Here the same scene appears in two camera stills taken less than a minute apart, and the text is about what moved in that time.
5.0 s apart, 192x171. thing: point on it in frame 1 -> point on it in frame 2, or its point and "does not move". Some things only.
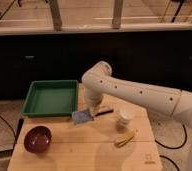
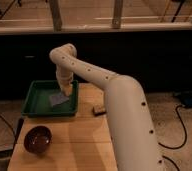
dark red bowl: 37,139 does not move
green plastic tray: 51,98 does not move
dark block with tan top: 104,109 does not move
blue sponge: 81,117 -> 58,99
